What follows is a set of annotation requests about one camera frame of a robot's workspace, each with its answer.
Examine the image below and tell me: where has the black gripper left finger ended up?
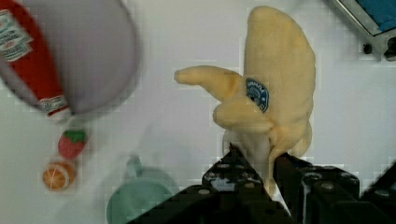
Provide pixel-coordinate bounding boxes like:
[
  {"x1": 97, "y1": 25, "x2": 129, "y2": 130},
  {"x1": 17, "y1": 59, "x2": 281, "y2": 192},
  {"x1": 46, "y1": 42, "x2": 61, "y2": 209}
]
[{"x1": 127, "y1": 144, "x2": 294, "y2": 224}]

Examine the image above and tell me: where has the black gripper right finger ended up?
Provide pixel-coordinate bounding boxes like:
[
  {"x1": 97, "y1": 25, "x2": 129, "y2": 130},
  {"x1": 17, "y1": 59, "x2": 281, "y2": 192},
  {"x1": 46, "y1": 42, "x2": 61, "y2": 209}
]
[{"x1": 274, "y1": 153, "x2": 395, "y2": 224}]

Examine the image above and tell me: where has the yellow plush peeled banana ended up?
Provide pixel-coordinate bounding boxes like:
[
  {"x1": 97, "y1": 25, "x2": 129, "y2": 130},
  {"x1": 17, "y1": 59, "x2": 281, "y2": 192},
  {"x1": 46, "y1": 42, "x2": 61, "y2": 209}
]
[{"x1": 175, "y1": 6, "x2": 316, "y2": 195}]

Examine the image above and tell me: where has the green mug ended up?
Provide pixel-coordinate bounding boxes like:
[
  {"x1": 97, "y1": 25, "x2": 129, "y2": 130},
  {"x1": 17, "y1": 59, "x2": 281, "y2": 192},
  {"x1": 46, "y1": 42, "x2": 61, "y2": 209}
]
[{"x1": 106, "y1": 156, "x2": 178, "y2": 224}]

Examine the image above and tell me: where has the red strawberry toy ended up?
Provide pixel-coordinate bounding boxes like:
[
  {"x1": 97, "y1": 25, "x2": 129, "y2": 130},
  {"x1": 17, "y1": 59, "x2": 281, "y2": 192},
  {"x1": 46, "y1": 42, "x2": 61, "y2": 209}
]
[{"x1": 58, "y1": 130, "x2": 87, "y2": 160}]

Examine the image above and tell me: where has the orange slice toy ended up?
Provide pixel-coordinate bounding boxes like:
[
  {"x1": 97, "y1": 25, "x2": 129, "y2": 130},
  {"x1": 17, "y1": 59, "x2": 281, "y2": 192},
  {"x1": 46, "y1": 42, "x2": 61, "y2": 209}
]
[{"x1": 42, "y1": 161, "x2": 76, "y2": 191}]

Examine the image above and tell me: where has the silver toaster oven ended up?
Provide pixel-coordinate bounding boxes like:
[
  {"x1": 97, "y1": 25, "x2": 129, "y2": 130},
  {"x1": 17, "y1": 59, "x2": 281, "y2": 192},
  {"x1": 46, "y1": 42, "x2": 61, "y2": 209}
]
[{"x1": 329, "y1": 0, "x2": 396, "y2": 62}]

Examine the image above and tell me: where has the grey oval plate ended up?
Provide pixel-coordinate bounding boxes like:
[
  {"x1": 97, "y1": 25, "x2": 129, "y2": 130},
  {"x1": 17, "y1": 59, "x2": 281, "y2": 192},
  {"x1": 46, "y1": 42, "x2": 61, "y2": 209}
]
[{"x1": 1, "y1": 0, "x2": 137, "y2": 118}]

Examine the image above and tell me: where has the red ketchup bottle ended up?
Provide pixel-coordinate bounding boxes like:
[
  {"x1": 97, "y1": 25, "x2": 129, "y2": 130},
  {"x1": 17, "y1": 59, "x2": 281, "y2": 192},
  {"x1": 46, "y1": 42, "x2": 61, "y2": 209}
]
[{"x1": 0, "y1": 0, "x2": 71, "y2": 122}]

